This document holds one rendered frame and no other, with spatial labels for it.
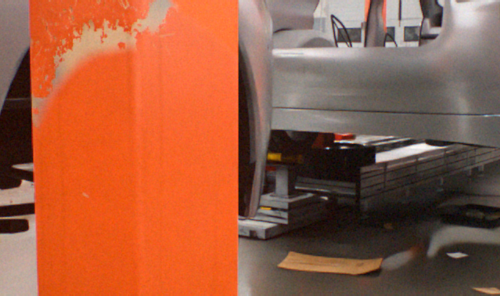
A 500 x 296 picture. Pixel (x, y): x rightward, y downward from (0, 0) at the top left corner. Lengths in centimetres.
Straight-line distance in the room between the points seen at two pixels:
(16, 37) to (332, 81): 253
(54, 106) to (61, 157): 5
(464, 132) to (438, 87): 24
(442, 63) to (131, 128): 280
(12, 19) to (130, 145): 59
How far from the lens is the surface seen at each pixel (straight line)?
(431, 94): 347
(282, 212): 489
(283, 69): 377
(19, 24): 127
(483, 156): 799
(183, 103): 75
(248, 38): 175
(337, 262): 430
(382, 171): 577
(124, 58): 71
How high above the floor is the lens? 112
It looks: 6 degrees down
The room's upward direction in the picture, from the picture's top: straight up
